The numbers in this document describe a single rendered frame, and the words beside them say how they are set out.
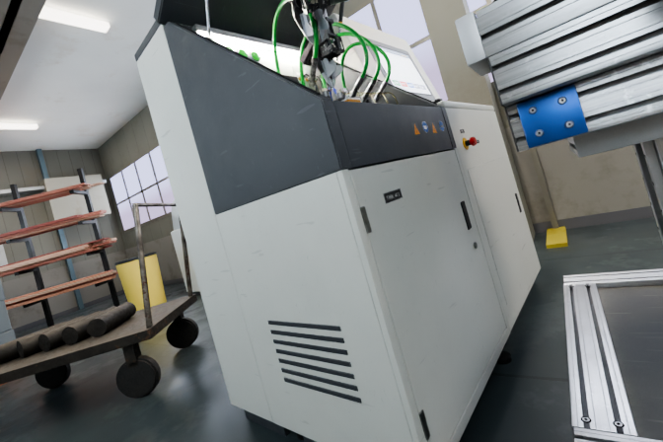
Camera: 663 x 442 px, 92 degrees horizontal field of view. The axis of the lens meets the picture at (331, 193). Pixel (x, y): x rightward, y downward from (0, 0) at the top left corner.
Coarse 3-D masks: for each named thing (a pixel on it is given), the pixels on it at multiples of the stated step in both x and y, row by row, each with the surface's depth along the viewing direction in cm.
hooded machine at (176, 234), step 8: (176, 208) 419; (176, 216) 422; (176, 224) 426; (176, 232) 422; (176, 240) 425; (176, 248) 429; (184, 272) 425; (192, 272) 412; (184, 280) 428; (192, 280) 415; (192, 288) 419
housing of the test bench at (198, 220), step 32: (160, 32) 111; (160, 64) 115; (160, 96) 119; (160, 128) 124; (192, 160) 112; (192, 192) 116; (192, 224) 120; (192, 256) 125; (224, 256) 109; (224, 288) 113; (224, 320) 117; (224, 352) 122; (256, 384) 110; (256, 416) 121
